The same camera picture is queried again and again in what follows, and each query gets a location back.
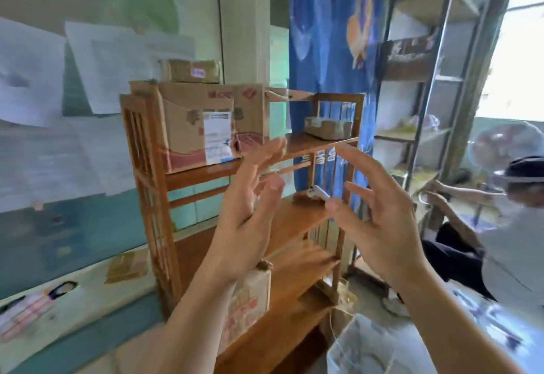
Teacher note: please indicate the person's right hand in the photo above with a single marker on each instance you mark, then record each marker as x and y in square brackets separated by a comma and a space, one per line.
[386, 233]

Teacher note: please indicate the person's left hand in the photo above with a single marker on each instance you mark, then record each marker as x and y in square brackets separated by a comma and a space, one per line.
[240, 233]

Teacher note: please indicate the person's left thumb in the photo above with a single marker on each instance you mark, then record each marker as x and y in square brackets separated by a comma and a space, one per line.
[271, 199]

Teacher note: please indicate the person's right thumb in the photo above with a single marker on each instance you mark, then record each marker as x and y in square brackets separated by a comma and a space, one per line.
[344, 212]

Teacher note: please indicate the person's right middle finger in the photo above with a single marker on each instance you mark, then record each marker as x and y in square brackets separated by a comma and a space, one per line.
[359, 193]

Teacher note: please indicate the person's right forearm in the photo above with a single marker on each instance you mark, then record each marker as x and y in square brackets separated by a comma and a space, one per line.
[450, 327]

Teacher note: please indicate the person's left forearm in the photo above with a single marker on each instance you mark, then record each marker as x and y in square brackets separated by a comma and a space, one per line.
[191, 327]

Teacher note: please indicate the brown wooden shelf rack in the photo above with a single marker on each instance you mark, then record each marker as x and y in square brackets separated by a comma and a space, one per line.
[293, 220]

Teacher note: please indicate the small white object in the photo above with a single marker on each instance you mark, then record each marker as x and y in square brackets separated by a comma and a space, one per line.
[318, 193]

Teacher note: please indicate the clear plastic bag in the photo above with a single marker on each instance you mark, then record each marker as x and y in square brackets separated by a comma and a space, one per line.
[423, 122]

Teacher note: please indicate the large labelled cardboard box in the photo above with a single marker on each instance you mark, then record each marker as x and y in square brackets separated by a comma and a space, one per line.
[191, 131]

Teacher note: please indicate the red printed cardboard box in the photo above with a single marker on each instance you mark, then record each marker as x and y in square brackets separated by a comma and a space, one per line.
[246, 301]

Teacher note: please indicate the white plastic bag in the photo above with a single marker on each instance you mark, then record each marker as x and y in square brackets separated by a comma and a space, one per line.
[365, 348]

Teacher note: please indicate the dark worn box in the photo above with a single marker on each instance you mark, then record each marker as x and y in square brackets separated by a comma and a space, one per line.
[408, 59]

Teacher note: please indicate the dark metal shelf rack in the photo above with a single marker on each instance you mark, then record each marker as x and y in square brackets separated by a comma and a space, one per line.
[429, 67]

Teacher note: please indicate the small brown cardboard box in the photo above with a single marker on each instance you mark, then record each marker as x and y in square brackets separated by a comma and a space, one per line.
[191, 71]

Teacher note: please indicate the blue printed hanging banner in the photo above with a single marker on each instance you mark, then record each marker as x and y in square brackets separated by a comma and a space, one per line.
[323, 46]

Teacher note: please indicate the white electric fan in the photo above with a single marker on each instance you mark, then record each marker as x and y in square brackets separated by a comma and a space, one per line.
[501, 142]

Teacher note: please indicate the flat brown cardboard piece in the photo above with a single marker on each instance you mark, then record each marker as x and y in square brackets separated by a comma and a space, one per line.
[126, 265]

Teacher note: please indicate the red striped white packet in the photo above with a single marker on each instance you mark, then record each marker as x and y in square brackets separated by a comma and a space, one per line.
[29, 310]

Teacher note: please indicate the white wall paper sheet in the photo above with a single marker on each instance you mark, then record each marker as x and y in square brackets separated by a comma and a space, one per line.
[29, 76]
[114, 67]

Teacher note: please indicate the large grey wall paper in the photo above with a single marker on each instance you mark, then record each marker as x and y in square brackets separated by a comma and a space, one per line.
[55, 161]

